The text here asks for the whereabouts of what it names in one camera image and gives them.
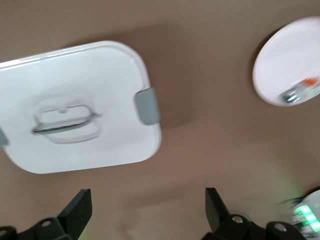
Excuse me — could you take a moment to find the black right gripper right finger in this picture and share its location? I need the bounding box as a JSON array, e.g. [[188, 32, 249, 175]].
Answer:
[[201, 187, 305, 240]]

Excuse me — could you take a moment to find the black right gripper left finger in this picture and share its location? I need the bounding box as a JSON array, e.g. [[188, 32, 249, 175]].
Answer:
[[0, 188, 93, 240]]

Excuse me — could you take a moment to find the grey box latch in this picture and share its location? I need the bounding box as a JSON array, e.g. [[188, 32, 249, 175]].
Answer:
[[0, 126, 9, 148], [134, 87, 161, 126]]

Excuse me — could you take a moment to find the white lidded storage box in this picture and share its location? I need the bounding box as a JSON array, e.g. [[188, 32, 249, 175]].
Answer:
[[0, 40, 162, 175]]

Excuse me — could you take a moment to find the pink round plate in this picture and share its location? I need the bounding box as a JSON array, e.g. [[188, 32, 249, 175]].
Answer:
[[251, 16, 320, 108]]

